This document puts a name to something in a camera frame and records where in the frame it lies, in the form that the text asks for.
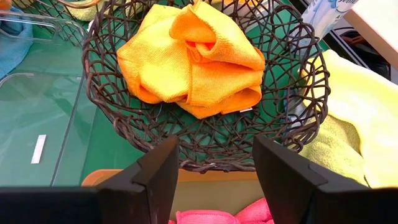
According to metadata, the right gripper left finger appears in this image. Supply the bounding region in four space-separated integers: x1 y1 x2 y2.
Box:
98 134 180 224

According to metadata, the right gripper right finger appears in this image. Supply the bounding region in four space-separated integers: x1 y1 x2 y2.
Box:
251 134 330 224

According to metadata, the lime green microfiber towel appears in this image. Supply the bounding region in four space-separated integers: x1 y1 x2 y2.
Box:
65 0 105 22

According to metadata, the pink microfiber towel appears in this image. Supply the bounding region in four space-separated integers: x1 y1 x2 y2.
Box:
167 197 276 224

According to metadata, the teal microfiber towel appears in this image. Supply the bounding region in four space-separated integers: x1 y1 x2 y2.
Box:
0 6 34 80

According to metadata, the green table mat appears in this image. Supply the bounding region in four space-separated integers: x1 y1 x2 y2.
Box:
0 0 330 187

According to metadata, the tan rectangular tray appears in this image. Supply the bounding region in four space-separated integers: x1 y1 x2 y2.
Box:
81 167 271 224

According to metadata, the clear plastic bin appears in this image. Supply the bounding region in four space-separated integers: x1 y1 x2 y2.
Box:
0 14 103 187

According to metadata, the spray bottle with blue cap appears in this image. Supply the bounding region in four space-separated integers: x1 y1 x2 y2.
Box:
300 0 358 41

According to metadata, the beige wooden desk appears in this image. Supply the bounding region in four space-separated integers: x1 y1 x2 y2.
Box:
343 0 398 71

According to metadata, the black wire basket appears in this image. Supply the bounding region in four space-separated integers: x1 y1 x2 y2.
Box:
81 0 331 174

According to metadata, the black table frame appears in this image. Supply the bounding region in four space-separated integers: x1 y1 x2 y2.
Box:
292 0 398 86

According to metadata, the copper wire basket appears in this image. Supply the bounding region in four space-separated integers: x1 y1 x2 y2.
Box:
12 0 105 47

